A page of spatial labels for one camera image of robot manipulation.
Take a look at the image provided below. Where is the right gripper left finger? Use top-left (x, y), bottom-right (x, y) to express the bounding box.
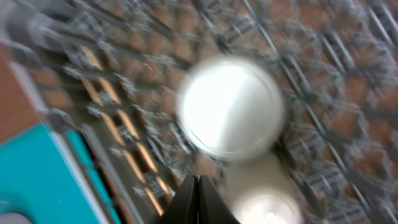
top-left (158, 175), bottom-right (199, 224)

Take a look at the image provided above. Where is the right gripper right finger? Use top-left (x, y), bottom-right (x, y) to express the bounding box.
top-left (198, 175), bottom-right (239, 224)

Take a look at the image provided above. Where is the white cup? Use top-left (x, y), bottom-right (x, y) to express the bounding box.
top-left (224, 152), bottom-right (303, 224)

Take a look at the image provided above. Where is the grey bowl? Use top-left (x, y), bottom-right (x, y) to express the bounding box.
top-left (177, 55), bottom-right (286, 162)

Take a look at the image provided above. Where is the grey dishwasher rack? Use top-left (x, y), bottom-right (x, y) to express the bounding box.
top-left (1, 1), bottom-right (397, 223)

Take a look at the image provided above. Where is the teal plastic serving tray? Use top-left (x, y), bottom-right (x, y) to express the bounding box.
top-left (1, 123), bottom-right (107, 224)

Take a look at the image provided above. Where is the small pink bowl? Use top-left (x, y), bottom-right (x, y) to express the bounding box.
top-left (0, 213), bottom-right (33, 224)

